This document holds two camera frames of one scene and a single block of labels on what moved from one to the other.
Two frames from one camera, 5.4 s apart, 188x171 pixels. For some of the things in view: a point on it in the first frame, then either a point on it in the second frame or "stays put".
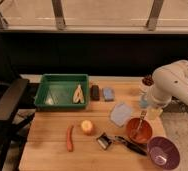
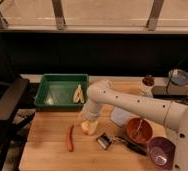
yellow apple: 87,127 stays put
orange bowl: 139,130 stays put
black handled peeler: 105,141 stays put
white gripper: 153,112 to 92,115
